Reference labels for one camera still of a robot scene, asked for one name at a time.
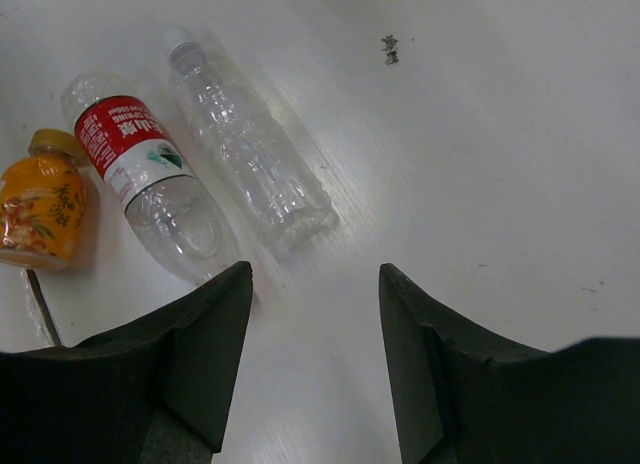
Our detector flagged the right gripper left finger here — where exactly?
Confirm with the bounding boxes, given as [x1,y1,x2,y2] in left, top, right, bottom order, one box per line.
[1,261,253,463]

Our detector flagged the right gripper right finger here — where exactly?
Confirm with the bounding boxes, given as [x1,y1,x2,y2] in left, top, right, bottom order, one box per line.
[379,264,639,463]

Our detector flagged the orange juice bottle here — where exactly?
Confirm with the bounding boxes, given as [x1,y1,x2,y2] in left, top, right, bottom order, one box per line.
[1,129,87,271]

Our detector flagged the clear unlabelled plastic bottle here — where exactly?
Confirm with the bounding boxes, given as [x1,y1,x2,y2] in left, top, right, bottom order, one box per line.
[163,28,332,254]

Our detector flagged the red label plastic bottle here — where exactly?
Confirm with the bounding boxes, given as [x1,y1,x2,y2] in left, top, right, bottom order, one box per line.
[60,71,239,285]

